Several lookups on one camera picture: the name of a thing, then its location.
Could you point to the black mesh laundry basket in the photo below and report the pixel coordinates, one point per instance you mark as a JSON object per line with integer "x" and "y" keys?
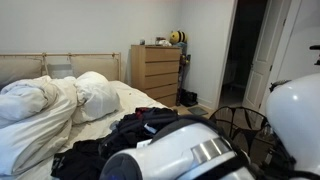
{"x": 247, "y": 128}

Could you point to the black bag on floor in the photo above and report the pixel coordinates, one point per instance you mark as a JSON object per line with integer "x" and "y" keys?
{"x": 188, "y": 98}

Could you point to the white bed mattress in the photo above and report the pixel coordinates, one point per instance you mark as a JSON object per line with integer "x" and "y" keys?
{"x": 130, "y": 99}

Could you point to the wooden bed headboard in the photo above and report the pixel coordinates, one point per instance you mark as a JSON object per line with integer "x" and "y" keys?
{"x": 19, "y": 66}

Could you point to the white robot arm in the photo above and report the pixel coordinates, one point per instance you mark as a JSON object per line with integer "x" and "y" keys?
{"x": 196, "y": 148}

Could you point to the red black plaid garment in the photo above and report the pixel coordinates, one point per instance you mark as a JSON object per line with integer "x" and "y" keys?
{"x": 141, "y": 110}

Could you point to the grey floor scale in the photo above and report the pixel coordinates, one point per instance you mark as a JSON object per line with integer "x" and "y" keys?
{"x": 197, "y": 111}

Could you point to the white rumpled duvet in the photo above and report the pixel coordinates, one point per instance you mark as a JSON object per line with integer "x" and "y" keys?
{"x": 35, "y": 121}

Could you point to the black garment middle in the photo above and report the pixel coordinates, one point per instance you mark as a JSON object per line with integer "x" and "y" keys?
{"x": 133, "y": 128}

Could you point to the black garment front left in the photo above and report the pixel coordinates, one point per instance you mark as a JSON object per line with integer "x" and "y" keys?
{"x": 81, "y": 162}

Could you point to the bee plush toy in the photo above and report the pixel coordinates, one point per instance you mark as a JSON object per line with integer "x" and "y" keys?
{"x": 178, "y": 36}

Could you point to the white pillow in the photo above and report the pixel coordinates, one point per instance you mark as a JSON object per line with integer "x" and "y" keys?
{"x": 96, "y": 98}

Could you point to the wooden chest of drawers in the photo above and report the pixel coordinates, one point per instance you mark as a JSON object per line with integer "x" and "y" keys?
{"x": 154, "y": 71}

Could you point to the white door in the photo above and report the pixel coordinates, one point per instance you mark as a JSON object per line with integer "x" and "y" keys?
{"x": 268, "y": 41}

